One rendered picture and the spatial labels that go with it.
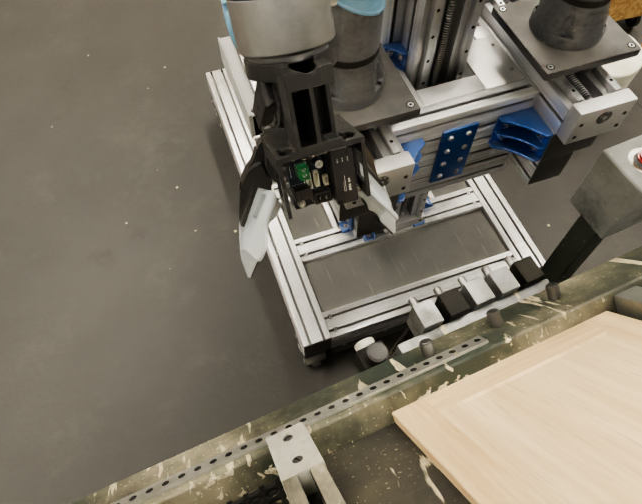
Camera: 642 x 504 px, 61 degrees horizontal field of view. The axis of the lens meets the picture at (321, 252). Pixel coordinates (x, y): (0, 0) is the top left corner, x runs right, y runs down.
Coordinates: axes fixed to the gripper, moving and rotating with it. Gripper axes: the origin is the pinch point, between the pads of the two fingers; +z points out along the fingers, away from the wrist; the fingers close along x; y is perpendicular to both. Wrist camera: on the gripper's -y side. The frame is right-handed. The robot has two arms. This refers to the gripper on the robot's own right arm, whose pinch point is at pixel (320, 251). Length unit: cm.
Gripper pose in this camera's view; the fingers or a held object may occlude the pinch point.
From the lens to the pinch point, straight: 54.0
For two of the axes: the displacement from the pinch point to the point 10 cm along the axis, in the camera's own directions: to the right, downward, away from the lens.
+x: 9.4, -2.9, 1.7
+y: 3.0, 4.9, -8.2
